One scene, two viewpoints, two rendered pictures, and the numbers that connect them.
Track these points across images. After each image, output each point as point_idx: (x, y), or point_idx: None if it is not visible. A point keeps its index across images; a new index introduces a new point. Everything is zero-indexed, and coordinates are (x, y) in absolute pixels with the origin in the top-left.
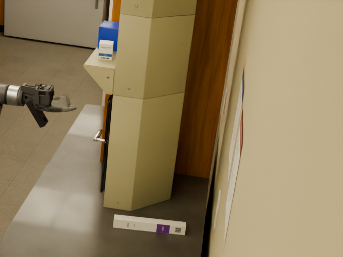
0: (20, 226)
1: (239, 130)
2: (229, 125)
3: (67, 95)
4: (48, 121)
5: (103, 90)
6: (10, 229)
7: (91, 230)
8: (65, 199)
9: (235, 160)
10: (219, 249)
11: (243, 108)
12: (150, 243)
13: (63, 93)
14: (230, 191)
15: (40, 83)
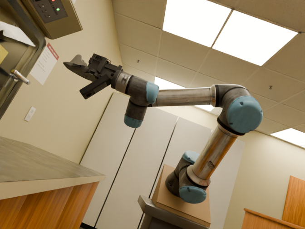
0: (68, 173)
1: (46, 49)
2: None
3: (76, 56)
4: (79, 90)
5: (56, 38)
6: (76, 176)
7: (12, 151)
8: (18, 162)
9: (44, 59)
10: (23, 90)
11: (49, 42)
12: None
13: (81, 56)
14: (41, 69)
15: (107, 59)
